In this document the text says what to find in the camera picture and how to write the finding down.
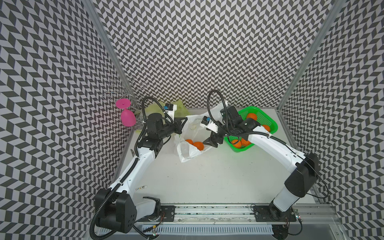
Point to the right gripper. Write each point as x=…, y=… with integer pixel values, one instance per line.
x=214, y=141

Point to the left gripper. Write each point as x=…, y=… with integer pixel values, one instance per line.
x=178, y=124

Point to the orange large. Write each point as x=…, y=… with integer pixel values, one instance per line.
x=199, y=145

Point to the orange with stem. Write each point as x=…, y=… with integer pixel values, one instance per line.
x=190, y=141

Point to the white plastic bag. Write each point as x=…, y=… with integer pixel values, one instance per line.
x=192, y=130

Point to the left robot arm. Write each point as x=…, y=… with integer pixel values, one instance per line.
x=115, y=208

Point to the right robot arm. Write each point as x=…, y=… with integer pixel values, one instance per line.
x=303, y=168

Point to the yellow green plastic bag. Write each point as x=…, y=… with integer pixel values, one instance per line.
x=180, y=112

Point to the orange under finger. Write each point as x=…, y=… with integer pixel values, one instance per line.
x=237, y=143

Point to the orange upper middle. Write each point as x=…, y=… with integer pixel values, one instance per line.
x=245, y=143

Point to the orange far back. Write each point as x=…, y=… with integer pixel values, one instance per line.
x=252, y=116

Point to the pink plastic cup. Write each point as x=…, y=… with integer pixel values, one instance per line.
x=128, y=118

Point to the orange right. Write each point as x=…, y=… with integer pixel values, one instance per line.
x=267, y=128

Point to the green plastic basket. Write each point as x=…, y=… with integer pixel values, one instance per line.
x=262, y=118

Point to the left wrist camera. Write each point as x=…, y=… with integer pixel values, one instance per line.
x=169, y=110

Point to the spoon with patterned handle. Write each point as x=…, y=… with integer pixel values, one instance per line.
x=141, y=188

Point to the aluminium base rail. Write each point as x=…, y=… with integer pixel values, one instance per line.
x=242, y=219

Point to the aluminium corner post left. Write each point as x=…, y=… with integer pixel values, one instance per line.
x=91, y=10

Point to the aluminium corner post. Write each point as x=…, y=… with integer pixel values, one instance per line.
x=91, y=10
x=321, y=35

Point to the aluminium corner post right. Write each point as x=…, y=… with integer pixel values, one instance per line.
x=321, y=35

